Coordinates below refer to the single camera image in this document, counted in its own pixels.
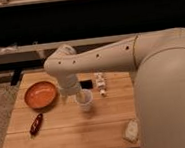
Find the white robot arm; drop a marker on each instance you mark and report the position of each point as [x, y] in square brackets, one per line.
[158, 61]

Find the orange bowl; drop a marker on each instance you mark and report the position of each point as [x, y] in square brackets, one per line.
[40, 95]

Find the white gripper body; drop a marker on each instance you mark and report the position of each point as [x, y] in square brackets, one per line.
[68, 85]

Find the white plastic bottle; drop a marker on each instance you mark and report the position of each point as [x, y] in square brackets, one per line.
[100, 83]

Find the black rectangular block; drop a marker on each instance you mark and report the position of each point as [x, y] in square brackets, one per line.
[86, 84]

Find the white sponge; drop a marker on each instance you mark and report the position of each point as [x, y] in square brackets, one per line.
[131, 131]

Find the wooden table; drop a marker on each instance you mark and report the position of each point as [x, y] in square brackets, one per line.
[66, 126]

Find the long grey rail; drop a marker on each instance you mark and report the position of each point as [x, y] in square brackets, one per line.
[36, 51]

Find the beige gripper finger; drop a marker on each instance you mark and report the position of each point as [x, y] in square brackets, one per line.
[64, 99]
[81, 97]

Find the white paper cup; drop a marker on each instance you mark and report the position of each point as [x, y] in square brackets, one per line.
[87, 106]

